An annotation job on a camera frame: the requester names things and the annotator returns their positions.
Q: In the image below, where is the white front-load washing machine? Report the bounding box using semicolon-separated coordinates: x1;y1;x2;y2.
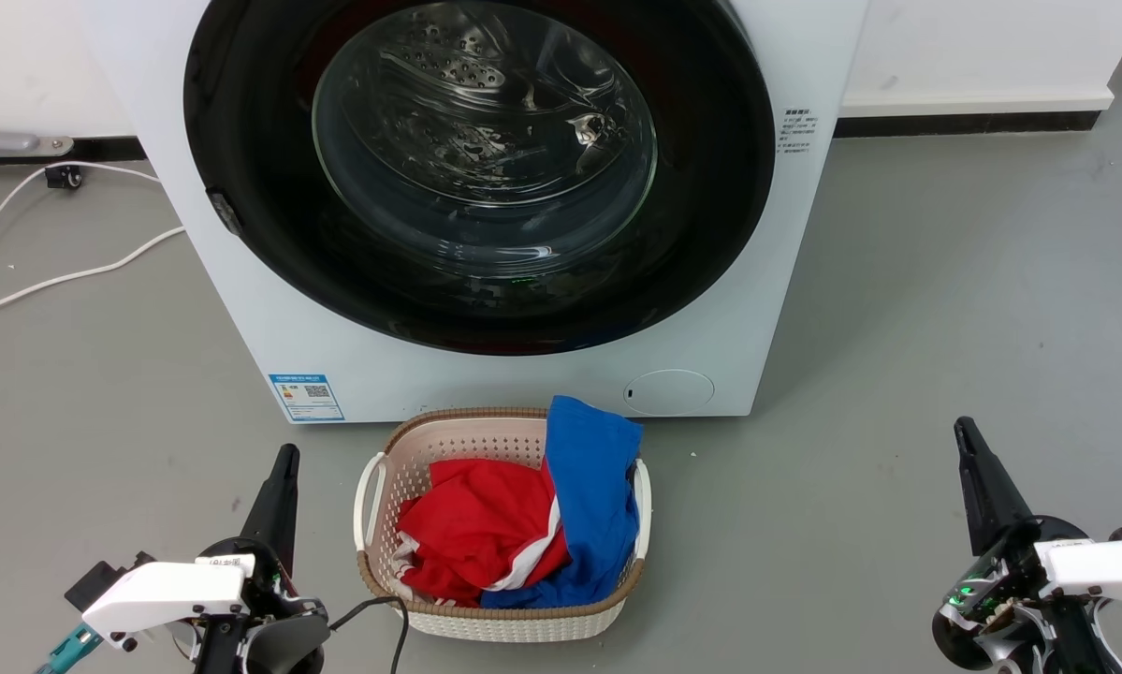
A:
79;0;870;424

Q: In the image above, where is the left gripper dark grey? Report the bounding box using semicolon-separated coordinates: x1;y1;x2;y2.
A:
196;445;329;674

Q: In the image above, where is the beige plastic laundry basket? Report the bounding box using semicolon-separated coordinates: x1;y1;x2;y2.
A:
354;406;653;643

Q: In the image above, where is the teal connector piece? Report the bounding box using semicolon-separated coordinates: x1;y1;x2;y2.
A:
36;623;103;674

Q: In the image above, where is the round white filter cover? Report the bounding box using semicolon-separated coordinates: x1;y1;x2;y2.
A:
624;369;716;417

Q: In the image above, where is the blue garment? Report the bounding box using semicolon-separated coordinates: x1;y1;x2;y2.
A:
481;395;644;609

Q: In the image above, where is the black round glass washer door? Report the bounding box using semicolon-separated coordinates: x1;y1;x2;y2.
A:
183;0;777;357

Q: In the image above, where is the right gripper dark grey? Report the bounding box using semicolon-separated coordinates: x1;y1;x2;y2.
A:
933;418;1122;674

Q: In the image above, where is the grey metal bracket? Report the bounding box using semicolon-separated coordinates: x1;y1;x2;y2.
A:
0;122;75;160

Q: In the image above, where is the blue energy label sticker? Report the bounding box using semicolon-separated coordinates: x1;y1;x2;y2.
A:
268;374;346;423

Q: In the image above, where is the red garment with white trim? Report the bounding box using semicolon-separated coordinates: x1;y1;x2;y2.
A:
395;457;571;607

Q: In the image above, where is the small printed text label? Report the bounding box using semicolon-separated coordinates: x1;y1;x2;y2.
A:
778;108;816;156

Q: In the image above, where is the black baseboard strip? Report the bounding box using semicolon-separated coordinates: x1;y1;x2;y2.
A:
834;110;1102;139

